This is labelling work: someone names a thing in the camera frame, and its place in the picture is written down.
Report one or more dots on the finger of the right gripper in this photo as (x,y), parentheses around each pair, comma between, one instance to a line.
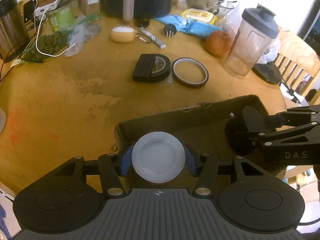
(296,116)
(311,129)

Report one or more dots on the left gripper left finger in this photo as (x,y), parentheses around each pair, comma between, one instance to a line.
(113,167)

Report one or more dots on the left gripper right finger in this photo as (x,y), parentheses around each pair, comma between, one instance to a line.
(204,167)

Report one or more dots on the white plastic jar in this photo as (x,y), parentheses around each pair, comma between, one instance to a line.
(158,157)

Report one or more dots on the small black rectangular box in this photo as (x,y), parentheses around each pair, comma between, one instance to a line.
(143,68)

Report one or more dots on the black electrical tape roll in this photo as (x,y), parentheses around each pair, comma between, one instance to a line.
(160,70)

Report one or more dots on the marbled pocket knife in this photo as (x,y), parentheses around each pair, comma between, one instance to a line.
(153,38)

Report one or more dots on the shiba dog earbud case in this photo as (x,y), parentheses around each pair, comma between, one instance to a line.
(123,34)

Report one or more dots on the black round plug adapter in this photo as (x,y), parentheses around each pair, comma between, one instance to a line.
(169,30)

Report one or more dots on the open cardboard box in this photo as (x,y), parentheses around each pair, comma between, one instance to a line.
(201,126)

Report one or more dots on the black kettle base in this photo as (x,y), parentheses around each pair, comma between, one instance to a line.
(268,72)

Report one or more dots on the wooden chair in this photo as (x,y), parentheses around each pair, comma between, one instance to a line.
(297,62)

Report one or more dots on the clear shaker bottle grey lid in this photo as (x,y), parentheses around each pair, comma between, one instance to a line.
(256,31)

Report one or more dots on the brown round pear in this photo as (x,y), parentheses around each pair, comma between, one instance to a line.
(218,43)

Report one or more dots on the blue wet wipes pack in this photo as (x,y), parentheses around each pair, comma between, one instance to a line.
(189,26)

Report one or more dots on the clear crumpled plastic bag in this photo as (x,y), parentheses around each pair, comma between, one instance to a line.
(85,29)

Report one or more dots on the yellow wet wipes pack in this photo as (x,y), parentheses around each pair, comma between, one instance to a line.
(200,15)

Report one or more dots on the green label jar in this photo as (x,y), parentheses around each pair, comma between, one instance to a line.
(62,16)

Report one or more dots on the steel electric kettle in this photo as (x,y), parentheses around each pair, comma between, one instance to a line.
(14,35)

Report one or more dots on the white power bank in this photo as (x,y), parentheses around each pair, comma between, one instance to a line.
(49,7)

